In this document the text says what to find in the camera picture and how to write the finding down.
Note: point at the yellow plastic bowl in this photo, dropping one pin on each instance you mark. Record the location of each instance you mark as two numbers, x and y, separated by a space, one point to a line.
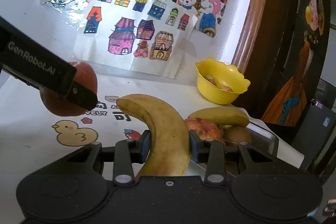
227 75

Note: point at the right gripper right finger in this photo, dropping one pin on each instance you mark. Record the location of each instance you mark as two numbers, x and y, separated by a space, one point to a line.
210 153

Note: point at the houses drawing paper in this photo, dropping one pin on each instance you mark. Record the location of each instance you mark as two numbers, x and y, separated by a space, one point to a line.
144 36

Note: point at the yellow banana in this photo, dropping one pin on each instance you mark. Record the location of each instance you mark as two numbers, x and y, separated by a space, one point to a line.
170 142
221 116

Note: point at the brown wooden door frame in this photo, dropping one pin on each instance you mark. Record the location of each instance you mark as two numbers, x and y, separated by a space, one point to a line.
249 34

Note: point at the fruit pieces in bowl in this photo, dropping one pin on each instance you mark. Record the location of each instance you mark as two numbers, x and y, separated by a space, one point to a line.
216 83

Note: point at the metal tray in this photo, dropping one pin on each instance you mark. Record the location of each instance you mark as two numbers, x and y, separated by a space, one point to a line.
261 139

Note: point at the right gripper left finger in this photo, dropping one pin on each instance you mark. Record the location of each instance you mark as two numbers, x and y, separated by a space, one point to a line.
127 152

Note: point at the red apple back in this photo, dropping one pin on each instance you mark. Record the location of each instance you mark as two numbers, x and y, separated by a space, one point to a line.
82 95

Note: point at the grey appliance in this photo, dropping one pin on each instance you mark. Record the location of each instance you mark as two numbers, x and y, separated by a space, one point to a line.
318 124

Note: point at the yellow banana front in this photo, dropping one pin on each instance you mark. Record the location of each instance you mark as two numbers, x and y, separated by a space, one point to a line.
221 116

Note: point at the brown kiwi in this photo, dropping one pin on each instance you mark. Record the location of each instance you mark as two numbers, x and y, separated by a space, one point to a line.
236 134

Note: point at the yellow banana back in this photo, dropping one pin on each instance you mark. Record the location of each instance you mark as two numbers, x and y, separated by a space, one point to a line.
170 142

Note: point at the lady painting black panel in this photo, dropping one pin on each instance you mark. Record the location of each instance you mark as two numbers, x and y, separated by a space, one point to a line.
288 104

